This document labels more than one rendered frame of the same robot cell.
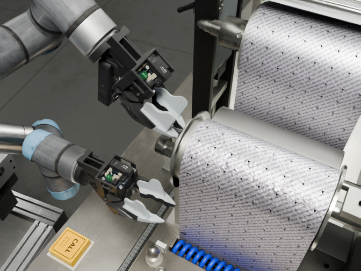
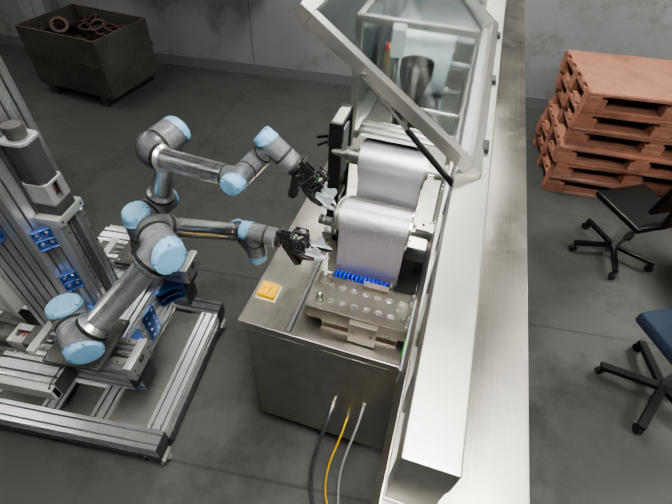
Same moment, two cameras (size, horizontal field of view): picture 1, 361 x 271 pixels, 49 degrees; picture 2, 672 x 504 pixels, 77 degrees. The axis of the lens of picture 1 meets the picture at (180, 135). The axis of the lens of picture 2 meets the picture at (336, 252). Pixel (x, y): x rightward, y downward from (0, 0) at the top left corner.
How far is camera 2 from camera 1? 0.84 m
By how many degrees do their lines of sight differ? 10
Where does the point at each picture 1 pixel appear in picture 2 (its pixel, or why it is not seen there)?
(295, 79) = (387, 175)
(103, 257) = (290, 293)
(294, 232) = (397, 242)
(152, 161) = not seen: hidden behind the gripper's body
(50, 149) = (257, 229)
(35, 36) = (258, 165)
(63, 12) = (277, 152)
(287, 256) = (395, 259)
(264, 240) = (383, 253)
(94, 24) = (292, 156)
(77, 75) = (198, 202)
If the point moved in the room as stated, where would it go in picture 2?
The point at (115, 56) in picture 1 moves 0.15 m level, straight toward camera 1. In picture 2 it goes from (302, 170) to (318, 197)
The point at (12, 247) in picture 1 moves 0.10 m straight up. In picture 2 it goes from (188, 333) to (184, 323)
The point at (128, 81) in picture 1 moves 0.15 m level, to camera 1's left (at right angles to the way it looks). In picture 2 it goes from (310, 182) to (265, 186)
